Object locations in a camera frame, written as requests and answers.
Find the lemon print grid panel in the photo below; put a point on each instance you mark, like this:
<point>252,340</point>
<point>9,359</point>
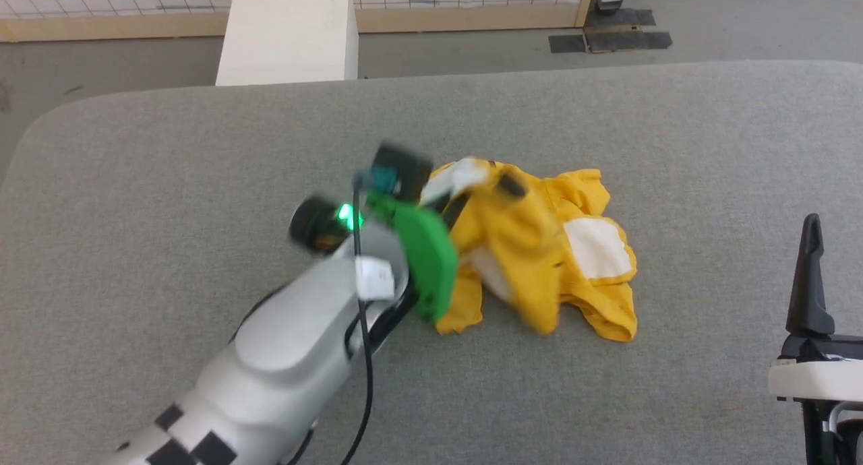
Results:
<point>135,0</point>

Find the black floor tape patch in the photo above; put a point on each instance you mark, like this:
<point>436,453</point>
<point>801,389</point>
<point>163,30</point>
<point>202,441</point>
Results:
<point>567,44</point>
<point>630,41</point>

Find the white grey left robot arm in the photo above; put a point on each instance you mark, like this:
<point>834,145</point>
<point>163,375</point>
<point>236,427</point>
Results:
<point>283,357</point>

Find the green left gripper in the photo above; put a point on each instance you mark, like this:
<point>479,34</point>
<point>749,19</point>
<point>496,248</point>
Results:
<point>428,256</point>

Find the white rectangular box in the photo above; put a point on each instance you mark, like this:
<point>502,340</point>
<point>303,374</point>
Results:
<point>290,34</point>

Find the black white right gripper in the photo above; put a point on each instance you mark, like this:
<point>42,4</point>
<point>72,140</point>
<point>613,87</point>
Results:
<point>826,381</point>

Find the yellow and white garment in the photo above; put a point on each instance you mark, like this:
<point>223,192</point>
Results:
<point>532,249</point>

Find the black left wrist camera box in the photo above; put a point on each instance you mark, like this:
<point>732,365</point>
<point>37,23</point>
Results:
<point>401,172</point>

